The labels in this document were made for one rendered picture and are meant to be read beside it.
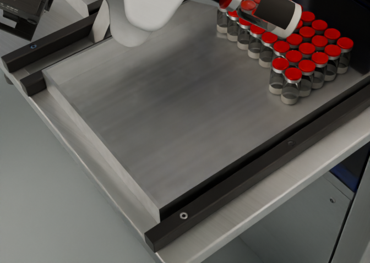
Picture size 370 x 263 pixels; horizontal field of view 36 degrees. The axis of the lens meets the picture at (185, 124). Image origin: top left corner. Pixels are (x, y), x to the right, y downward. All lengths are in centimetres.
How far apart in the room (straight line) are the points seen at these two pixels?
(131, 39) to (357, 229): 78
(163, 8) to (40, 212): 145
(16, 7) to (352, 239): 89
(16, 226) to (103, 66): 101
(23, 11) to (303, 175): 44
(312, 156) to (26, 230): 116
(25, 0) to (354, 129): 51
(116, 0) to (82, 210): 138
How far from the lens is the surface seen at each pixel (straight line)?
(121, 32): 34
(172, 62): 77
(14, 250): 168
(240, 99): 72
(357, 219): 104
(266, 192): 64
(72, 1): 88
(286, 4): 34
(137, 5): 30
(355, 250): 111
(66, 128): 71
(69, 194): 174
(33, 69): 80
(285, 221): 125
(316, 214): 113
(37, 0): 28
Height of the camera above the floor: 141
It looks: 49 degrees down
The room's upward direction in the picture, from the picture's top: 2 degrees counter-clockwise
